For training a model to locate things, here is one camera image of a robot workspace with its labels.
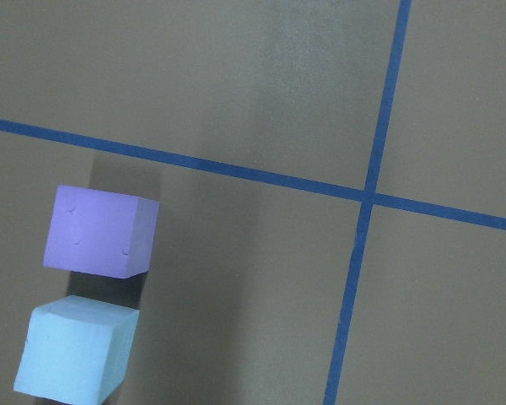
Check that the purple foam block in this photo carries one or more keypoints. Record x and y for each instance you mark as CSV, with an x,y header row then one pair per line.
x,y
101,233

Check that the light blue foam block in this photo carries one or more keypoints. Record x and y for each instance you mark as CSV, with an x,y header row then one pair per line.
x,y
76,350

